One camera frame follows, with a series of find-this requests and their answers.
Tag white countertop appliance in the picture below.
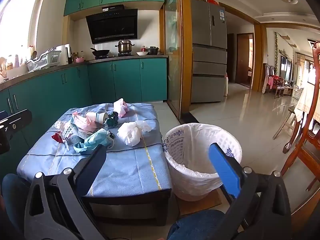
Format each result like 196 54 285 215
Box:
55 44 71 65

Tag television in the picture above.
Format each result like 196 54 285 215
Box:
280 55 293 80

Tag person's left leg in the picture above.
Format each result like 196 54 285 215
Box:
0 174 33 240

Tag clear plastic bag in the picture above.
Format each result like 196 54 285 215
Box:
51 120 73 140

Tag green wall garland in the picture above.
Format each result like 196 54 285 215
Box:
274 32 279 73

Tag wooden chairs with clothes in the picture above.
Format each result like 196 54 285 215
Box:
262 64 285 98

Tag wooden stool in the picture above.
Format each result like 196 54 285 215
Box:
272 105 300 140

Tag person's right leg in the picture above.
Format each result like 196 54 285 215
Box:
167 209 240 240

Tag white striped paper cup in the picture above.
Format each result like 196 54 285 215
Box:
85 112 109 125

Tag silver refrigerator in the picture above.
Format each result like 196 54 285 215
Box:
190 0 228 103

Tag white plastic bag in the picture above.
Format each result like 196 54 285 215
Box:
117 120 153 147

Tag dark wooden low table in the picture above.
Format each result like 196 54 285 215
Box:
80 189 175 227

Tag pink plastic bag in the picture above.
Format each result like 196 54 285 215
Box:
113 98 130 118

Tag pink plastic wrapper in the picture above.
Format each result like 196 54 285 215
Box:
72 112 98 133

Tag carved wooden chair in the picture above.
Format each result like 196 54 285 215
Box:
280 41 320 198

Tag brown flat board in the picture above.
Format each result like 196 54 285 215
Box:
175 187 223 215

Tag kitchen window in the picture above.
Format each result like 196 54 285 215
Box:
0 0 42 63

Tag blue face mask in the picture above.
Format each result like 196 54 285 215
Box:
84 128 115 153

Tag teal face mask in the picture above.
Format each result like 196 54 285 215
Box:
73 142 88 153

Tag white blue medicine box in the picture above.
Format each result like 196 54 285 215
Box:
62 122 87 143

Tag green lower kitchen cabinets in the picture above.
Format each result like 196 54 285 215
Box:
0 57 167 178

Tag brown wooden door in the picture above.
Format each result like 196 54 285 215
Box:
236 32 254 88

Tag green vegetable stem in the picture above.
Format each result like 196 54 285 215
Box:
104 112 120 127

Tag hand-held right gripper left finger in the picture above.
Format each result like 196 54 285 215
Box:
24 144 108 240

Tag yellow checked dining tablecloth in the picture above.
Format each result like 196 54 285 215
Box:
294 80 320 130

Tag glass sliding door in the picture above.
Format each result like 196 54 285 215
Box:
164 0 192 119

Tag white lined waste bin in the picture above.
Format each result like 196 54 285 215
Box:
164 123 243 202

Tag gas stove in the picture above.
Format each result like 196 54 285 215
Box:
95 52 135 60

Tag white baby fence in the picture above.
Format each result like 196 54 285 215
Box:
291 85 304 100

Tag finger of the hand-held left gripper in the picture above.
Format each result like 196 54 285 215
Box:
0 109 32 131

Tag white dish rack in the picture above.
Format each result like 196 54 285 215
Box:
27 51 62 72

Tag black wok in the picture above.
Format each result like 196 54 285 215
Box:
90 48 110 57

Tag person's leg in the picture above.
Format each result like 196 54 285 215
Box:
0 174 33 240
167 209 240 240

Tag blue checked tablecloth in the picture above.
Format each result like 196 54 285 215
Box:
17 102 173 198

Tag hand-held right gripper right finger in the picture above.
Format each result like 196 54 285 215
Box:
209 142 292 240

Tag stainless steel pot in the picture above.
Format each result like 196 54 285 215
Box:
115 39 135 55

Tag brown kitchen countertop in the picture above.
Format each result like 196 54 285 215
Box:
0 54 167 90

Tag black range hood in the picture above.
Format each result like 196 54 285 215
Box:
86 5 138 45

